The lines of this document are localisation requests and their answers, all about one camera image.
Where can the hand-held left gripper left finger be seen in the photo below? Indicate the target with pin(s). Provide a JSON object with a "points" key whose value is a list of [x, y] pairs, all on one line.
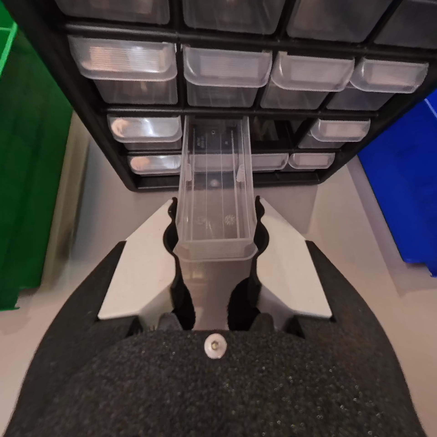
{"points": [[140, 273]]}

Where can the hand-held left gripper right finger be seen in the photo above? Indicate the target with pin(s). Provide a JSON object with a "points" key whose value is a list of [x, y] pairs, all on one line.
{"points": [[293, 273]]}

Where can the black drawer cabinet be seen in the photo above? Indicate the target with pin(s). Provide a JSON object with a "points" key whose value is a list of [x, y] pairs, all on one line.
{"points": [[290, 179]]}

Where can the clear plastic drawer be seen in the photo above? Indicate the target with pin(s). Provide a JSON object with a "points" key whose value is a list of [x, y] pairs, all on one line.
{"points": [[215, 211]]}

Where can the blue plastic bin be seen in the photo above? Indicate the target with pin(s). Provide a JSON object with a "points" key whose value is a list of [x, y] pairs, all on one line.
{"points": [[403, 191]]}

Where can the green plastic bin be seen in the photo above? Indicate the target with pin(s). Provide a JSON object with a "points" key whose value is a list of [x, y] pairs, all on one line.
{"points": [[27, 170]]}

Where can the set of clear cabinet drawers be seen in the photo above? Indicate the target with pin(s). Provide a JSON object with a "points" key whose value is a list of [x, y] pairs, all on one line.
{"points": [[136, 65]]}

